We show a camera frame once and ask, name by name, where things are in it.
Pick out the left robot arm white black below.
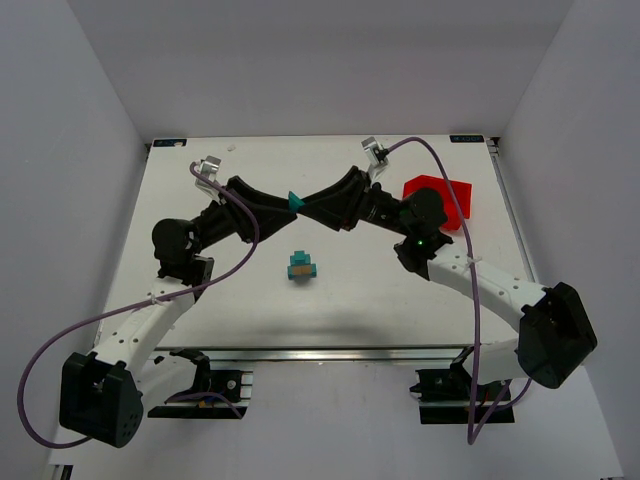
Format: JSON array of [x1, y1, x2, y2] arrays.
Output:
[[59, 177, 296, 448]]

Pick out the teal triangular wood block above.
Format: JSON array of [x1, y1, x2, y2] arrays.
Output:
[[288, 191, 305, 214]]

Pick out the teal arch wood block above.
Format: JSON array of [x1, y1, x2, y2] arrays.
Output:
[[287, 264, 317, 281]]

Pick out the blue corner label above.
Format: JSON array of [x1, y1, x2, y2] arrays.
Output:
[[449, 134, 485, 144], [152, 138, 187, 148]]

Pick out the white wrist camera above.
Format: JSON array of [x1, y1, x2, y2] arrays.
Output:
[[361, 137, 389, 184], [190, 156, 222, 198]]

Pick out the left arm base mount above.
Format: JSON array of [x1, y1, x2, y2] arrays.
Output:
[[139, 348, 253, 420]]

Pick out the aluminium table front rail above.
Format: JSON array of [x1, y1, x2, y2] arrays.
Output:
[[149, 345, 481, 364]]

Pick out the right blue corner label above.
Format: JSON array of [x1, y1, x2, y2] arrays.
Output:
[[449, 134, 485, 144]]

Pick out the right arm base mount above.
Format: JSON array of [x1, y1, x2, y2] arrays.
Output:
[[409, 346, 515, 425]]

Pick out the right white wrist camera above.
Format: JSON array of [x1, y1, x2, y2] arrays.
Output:
[[361, 137, 389, 184]]

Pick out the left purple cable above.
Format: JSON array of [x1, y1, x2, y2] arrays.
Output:
[[15, 162, 261, 449]]

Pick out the left blue corner label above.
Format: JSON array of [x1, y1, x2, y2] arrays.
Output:
[[152, 138, 187, 148]]

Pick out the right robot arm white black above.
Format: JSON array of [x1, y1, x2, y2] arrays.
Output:
[[298, 168, 597, 389]]

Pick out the teal rectangular wood block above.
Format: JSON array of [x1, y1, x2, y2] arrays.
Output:
[[290, 251, 311, 267]]

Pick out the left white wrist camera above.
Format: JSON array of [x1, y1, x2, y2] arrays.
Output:
[[190, 156, 222, 198]]

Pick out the red plastic bin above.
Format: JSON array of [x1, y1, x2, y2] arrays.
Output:
[[403, 175, 472, 231]]

